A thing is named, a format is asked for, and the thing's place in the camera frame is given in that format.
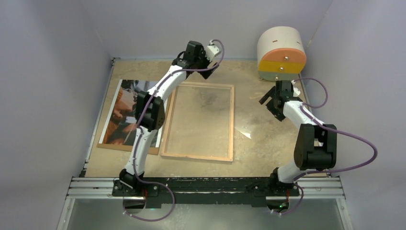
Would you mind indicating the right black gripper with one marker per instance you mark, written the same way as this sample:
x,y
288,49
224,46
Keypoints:
x,y
277,113

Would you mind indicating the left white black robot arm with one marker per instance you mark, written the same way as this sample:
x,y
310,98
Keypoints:
x,y
150,111

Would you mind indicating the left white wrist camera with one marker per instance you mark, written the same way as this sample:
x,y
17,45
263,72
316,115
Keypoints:
x,y
211,51

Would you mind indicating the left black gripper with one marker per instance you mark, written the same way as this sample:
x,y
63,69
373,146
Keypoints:
x,y
206,74

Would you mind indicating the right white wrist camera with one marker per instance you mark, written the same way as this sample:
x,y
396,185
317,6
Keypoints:
x,y
296,91

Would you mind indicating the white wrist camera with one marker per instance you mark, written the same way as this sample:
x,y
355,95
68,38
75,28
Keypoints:
x,y
211,51
296,91

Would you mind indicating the aluminium rail bar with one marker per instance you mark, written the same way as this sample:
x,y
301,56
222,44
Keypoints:
x,y
313,187

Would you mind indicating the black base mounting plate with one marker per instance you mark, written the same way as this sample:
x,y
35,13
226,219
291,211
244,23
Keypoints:
x,y
253,191

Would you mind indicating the wooden picture frame with glass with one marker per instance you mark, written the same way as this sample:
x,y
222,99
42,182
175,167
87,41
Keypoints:
x,y
200,122

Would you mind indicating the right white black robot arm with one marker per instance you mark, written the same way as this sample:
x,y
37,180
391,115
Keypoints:
x,y
316,143

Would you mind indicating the printed photo sheet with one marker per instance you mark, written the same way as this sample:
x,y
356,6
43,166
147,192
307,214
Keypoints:
x,y
119,128

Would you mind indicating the round mini drawer cabinet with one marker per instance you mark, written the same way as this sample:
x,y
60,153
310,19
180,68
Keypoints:
x,y
280,54

